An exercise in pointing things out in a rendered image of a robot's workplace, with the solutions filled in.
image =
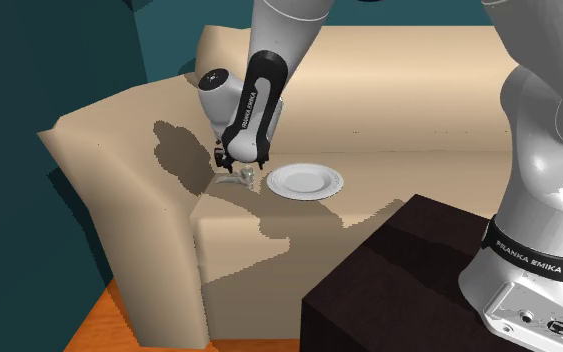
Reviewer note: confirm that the small grey metal tool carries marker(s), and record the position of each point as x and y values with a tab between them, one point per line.
239	178

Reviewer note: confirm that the white round plate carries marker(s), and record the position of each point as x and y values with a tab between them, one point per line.
305	181

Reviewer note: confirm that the dark brown robot stand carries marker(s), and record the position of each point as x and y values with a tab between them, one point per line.
398	287

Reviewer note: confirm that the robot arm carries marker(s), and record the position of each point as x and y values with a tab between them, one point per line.
539	161

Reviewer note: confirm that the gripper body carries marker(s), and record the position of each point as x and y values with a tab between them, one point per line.
223	160

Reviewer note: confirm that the beige sofa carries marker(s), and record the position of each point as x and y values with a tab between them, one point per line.
393	97

